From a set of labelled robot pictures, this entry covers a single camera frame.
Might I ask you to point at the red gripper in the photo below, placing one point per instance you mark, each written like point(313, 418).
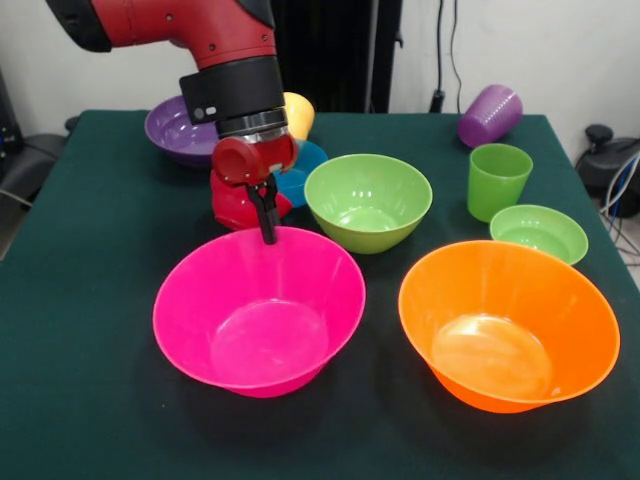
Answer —
point(260, 157)

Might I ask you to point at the small red bowl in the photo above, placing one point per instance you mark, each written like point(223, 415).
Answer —
point(235, 207)

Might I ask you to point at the small blue bowl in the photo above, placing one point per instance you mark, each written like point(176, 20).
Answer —
point(305, 170)

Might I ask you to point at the yellow cup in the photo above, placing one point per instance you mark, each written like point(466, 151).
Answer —
point(300, 115)

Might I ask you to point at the medium green bowl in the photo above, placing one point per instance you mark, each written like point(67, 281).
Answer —
point(367, 210)

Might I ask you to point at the large pink bowl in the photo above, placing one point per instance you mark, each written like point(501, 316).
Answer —
point(260, 320)

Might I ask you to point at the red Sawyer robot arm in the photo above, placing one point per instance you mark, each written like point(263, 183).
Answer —
point(200, 30)

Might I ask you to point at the purple bowl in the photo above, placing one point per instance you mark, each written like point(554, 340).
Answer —
point(175, 135)

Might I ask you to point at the black robot column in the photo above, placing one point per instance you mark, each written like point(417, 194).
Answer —
point(330, 50)

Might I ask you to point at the dark green tablecloth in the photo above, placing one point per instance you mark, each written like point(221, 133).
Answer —
point(325, 425)

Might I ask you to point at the green cup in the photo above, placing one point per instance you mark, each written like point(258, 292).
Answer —
point(497, 185)

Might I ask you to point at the purple cup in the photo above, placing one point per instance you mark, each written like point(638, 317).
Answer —
point(490, 117)

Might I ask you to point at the large orange bowl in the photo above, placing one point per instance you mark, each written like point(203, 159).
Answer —
point(507, 330)

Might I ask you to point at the small green bowl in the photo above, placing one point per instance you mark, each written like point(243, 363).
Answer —
point(540, 235)

